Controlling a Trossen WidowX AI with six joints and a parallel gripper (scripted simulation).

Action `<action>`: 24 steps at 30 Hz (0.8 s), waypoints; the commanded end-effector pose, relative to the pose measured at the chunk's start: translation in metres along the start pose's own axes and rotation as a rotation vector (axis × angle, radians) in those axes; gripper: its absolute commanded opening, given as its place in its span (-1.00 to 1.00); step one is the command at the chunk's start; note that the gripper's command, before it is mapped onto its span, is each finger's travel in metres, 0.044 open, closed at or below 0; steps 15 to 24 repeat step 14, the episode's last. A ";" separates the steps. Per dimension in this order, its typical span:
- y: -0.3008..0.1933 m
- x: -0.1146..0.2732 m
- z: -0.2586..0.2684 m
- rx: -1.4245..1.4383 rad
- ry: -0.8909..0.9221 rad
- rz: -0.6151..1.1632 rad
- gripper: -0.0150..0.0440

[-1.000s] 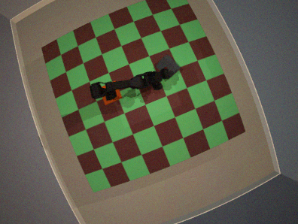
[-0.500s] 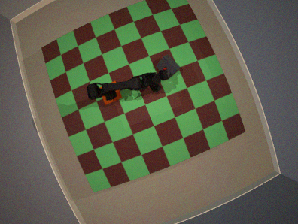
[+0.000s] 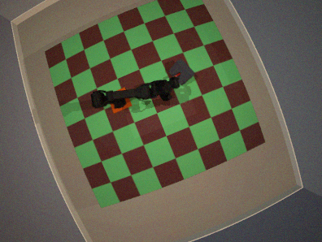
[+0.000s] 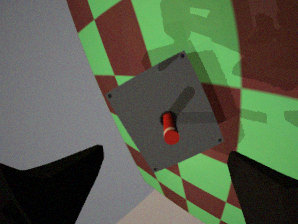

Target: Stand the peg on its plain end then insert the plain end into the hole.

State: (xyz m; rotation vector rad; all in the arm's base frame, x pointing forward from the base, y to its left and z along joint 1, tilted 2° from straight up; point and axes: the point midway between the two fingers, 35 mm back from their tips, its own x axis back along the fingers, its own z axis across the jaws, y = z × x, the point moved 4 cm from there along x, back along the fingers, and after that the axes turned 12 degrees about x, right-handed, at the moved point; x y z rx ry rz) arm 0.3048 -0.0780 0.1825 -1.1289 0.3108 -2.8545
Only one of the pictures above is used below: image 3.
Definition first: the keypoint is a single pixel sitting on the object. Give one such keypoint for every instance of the grey sloped panel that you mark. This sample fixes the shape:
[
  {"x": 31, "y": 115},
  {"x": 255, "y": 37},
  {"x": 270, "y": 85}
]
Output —
[{"x": 185, "y": 71}]

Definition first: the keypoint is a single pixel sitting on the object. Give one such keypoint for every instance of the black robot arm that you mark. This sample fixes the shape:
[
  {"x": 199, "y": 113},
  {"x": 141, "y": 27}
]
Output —
[{"x": 117, "y": 98}]

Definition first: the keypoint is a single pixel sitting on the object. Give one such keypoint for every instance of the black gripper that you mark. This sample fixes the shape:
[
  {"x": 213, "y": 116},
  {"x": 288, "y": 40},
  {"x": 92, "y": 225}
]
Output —
[{"x": 174, "y": 82}]

